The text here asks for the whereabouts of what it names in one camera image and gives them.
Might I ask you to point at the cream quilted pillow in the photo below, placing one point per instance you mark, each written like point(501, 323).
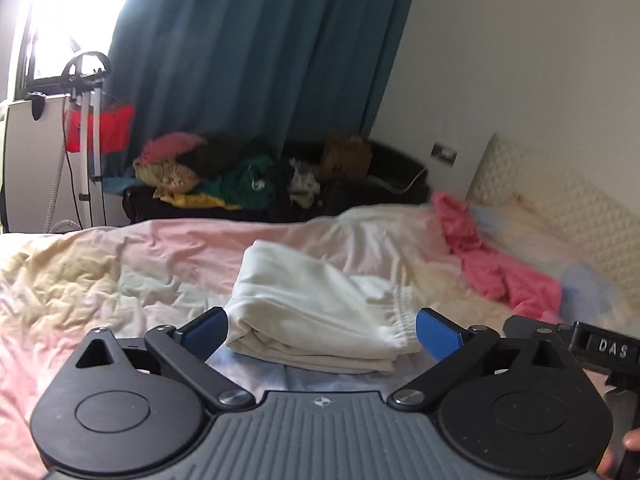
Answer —
point(575, 210)

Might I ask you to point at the pile of coloured clothes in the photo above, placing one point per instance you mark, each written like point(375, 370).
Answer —
point(395, 160)

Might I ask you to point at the yellow garment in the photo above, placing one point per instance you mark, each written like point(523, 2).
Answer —
point(200, 202)

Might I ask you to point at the person's right hand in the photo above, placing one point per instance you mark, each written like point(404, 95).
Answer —
point(607, 465)

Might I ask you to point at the beige patterned garment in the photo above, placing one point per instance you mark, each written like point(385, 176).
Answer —
point(170, 177)

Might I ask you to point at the teal curtain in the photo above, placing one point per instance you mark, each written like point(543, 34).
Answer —
point(260, 50)

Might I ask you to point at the pink garment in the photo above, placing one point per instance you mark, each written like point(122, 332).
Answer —
point(500, 270)

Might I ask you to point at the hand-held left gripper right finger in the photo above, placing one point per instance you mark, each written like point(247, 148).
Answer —
point(437, 332)

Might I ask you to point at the white pants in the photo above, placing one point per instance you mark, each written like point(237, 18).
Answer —
point(310, 310)

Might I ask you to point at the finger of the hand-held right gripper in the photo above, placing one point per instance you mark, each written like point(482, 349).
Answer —
point(515, 324)

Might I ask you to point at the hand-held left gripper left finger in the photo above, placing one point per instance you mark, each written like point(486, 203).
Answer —
point(205, 331)

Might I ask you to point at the brown garment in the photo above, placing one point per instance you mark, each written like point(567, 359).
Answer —
point(345, 157)

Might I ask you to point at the window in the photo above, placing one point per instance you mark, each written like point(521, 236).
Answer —
point(55, 35)

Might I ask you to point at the red cloth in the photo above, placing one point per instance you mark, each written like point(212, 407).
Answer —
point(118, 127)

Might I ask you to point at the white grey garment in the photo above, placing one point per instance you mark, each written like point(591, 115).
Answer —
point(302, 182)

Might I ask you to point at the silver wall socket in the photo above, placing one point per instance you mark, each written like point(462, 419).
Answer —
point(444, 153)

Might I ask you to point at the white panel with black frame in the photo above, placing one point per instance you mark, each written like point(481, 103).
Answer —
point(30, 170)

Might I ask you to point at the green garment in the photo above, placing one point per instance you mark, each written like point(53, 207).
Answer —
point(245, 182)

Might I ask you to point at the garment steamer stand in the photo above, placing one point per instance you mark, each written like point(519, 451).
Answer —
point(86, 125)

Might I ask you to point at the pastel bed sheet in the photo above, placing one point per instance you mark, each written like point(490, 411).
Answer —
point(100, 270)

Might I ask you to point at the black garment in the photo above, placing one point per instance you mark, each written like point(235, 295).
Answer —
point(220, 155)

